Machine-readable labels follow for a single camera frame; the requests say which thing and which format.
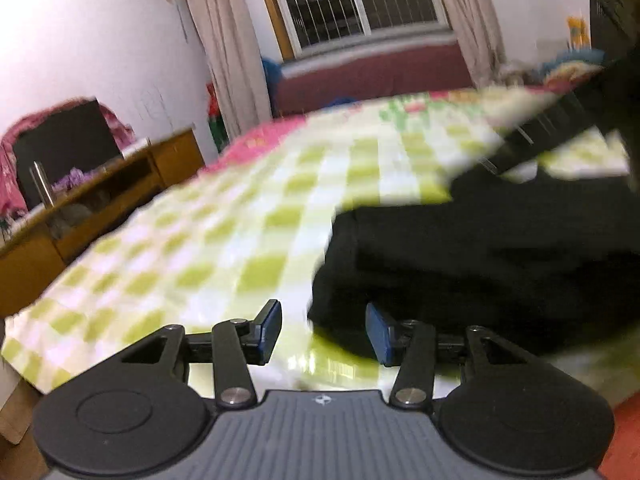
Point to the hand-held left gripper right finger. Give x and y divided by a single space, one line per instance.
377 332

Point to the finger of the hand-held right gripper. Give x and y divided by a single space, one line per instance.
545 125

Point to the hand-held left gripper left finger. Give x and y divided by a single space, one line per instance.
272 325

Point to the black pants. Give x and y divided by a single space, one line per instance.
475 260

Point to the blue folded cloth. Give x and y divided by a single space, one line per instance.
570 59

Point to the yellow packet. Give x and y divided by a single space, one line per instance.
578 32

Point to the brown headboard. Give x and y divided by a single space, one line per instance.
617 5

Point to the green white checked bedsheet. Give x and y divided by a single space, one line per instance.
200 240

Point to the beige curtain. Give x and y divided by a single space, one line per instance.
220 35
467 20

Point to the dark red window seat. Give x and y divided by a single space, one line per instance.
370 75

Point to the wooden cabinet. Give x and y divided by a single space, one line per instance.
165 160

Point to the red green bag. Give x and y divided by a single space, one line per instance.
217 115

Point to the window with metal bars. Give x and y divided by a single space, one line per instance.
360 0

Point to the blue bag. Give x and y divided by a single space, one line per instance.
272 80

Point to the pink floral cover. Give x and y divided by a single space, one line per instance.
115 125

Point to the metal flask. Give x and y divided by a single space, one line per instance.
42 185

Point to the black television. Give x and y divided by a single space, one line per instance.
70 145

